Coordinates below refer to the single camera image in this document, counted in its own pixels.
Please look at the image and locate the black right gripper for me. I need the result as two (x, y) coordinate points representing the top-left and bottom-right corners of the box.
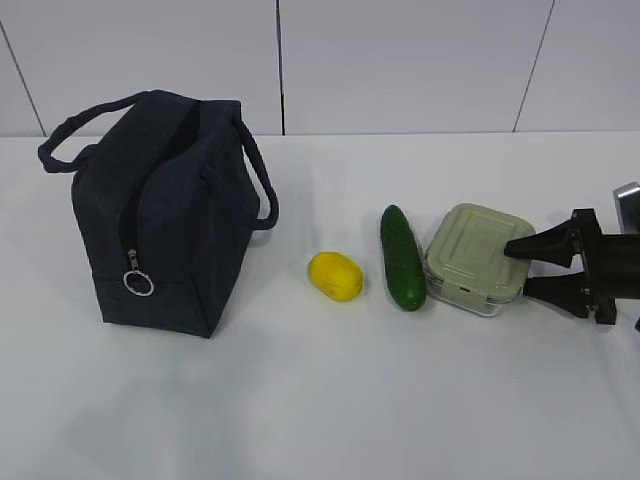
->
(504, 209), (639, 325)

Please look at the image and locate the glass container with green lid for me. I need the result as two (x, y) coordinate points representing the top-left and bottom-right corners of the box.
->
(424, 203), (535, 317)

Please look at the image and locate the green cucumber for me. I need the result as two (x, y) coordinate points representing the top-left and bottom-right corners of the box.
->
(380, 205), (427, 312)

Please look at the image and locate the yellow lemon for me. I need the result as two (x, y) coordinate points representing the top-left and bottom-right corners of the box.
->
(308, 251), (364, 302)

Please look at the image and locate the dark navy fabric bag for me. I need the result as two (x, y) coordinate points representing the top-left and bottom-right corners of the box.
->
(38, 90), (279, 338)

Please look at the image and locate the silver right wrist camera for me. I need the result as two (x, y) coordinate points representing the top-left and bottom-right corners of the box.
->
(613, 182), (640, 234)

